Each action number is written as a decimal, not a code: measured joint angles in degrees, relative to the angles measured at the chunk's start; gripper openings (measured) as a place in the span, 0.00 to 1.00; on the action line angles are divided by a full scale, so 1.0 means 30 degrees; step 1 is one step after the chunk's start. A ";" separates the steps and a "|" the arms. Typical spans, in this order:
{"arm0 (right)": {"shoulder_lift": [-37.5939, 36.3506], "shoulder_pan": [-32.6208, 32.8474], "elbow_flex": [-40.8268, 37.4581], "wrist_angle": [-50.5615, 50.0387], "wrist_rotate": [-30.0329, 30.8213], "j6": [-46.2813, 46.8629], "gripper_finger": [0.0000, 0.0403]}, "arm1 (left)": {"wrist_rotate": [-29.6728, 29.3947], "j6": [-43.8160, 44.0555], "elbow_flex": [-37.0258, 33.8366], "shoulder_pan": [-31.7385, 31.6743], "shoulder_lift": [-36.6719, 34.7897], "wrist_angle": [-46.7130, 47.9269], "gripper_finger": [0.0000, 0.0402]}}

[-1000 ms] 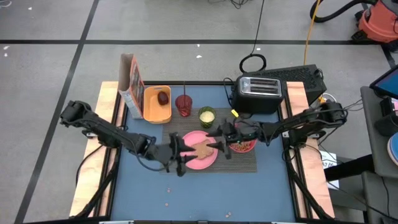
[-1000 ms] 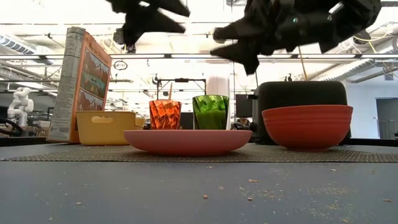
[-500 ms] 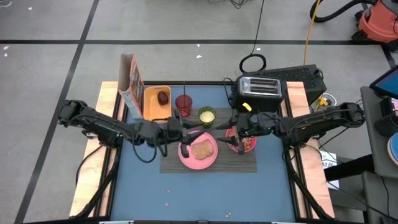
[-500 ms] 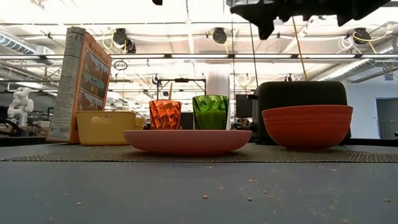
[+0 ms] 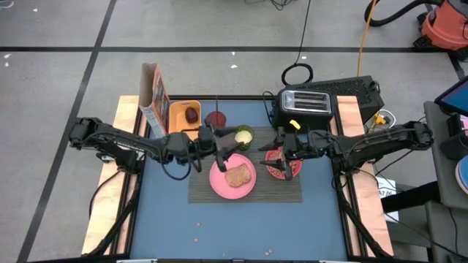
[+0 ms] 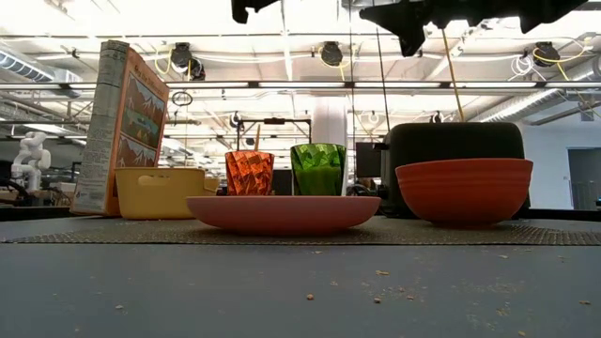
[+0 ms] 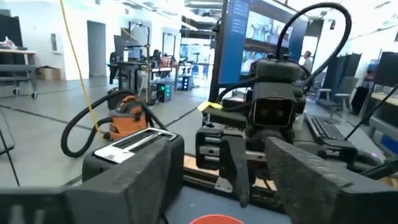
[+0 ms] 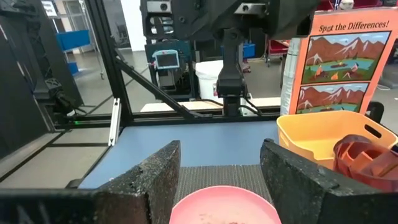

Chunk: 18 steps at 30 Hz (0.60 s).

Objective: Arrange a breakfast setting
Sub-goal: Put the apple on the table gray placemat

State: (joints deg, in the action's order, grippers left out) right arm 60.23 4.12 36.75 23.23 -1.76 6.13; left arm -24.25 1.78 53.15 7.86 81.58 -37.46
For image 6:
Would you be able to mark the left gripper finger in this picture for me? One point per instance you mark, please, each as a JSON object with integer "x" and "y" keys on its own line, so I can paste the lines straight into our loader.
{"x": 241, "y": 9}

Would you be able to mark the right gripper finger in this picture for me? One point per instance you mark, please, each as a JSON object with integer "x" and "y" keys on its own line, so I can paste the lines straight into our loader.
{"x": 408, "y": 23}

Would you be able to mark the orange cereal box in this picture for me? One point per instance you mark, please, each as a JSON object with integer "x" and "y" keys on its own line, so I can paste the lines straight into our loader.
{"x": 136, "y": 117}

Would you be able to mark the red faceted cup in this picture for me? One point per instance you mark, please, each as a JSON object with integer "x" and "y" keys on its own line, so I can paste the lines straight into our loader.
{"x": 249, "y": 171}

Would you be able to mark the pink plate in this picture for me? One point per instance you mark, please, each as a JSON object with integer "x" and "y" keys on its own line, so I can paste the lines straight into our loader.
{"x": 282, "y": 213}

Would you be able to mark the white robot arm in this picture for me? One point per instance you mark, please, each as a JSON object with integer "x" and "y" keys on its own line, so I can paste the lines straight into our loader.
{"x": 30, "y": 159}

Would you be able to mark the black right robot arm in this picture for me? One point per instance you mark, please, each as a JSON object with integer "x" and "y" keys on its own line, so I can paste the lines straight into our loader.
{"x": 540, "y": 14}

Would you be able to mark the black toaster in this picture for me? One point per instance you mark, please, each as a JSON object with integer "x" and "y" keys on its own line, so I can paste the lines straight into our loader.
{"x": 451, "y": 141}

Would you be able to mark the thin wooden stick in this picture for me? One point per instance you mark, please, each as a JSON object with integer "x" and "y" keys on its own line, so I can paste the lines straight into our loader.
{"x": 257, "y": 138}

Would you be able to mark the black monitor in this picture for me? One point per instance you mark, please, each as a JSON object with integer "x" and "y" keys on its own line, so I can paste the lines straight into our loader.
{"x": 367, "y": 159}

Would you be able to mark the green faceted cup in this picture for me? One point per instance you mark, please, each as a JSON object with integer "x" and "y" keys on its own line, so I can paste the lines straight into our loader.
{"x": 318, "y": 173}

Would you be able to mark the red bowl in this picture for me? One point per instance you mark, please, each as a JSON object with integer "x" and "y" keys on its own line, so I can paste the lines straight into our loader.
{"x": 465, "y": 192}

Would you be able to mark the yellow plastic bin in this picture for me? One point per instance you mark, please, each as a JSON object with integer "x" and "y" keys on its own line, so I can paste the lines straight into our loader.
{"x": 155, "y": 197}

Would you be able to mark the grey woven placemat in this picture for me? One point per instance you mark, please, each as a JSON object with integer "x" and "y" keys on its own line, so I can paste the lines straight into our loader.
{"x": 117, "y": 235}

